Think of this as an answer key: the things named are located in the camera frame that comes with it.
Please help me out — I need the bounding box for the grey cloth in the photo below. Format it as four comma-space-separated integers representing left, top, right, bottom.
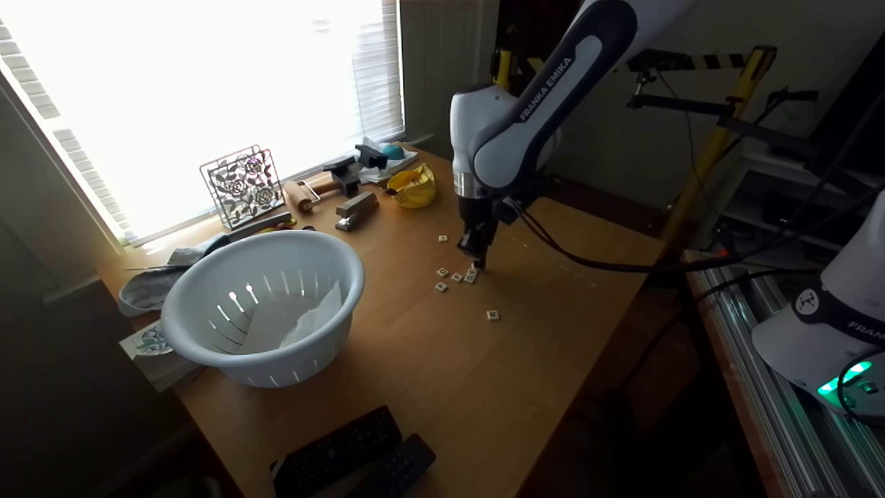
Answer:
117, 231, 243, 317

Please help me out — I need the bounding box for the yellow post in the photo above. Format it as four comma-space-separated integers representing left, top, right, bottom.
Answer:
661, 44, 781, 253
494, 47, 514, 94

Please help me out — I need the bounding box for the white window blind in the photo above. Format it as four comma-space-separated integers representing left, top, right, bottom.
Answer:
354, 0, 411, 143

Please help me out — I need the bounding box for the black camera on boom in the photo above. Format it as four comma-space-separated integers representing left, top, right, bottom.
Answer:
628, 47, 698, 73

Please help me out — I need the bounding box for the dark grey stapler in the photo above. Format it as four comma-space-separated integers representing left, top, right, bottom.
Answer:
332, 188, 382, 235

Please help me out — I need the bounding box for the patterned paper pad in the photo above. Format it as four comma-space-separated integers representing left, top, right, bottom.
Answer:
119, 317, 203, 394

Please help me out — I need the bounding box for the white shelf unit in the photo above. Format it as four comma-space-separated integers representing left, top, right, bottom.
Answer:
700, 147, 879, 264

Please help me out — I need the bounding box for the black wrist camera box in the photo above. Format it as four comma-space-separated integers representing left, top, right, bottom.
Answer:
496, 192, 527, 227

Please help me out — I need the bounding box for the black clamp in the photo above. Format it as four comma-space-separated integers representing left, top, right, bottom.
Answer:
325, 152, 366, 199

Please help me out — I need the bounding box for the black white patterned cube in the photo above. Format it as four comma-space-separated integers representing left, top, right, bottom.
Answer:
196, 140, 290, 231

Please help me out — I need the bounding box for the yellow black striped bar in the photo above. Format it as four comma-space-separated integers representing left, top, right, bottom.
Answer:
633, 47, 781, 78

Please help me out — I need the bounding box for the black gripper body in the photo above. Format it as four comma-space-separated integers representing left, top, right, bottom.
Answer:
458, 191, 509, 239

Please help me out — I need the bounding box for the black electronic device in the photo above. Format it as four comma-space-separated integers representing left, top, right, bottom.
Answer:
271, 404, 441, 498

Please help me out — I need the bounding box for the yellow bowl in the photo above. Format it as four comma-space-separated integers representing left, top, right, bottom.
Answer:
384, 161, 441, 212

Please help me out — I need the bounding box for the aluminium rail frame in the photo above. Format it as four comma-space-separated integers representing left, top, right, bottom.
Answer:
680, 245, 885, 498

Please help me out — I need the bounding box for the white plastic colander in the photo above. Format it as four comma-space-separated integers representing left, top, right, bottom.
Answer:
162, 227, 369, 389

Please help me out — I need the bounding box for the black cable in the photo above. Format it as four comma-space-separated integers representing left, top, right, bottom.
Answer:
514, 181, 885, 307

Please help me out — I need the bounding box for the teal black tool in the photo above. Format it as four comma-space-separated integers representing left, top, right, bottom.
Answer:
354, 137, 422, 181

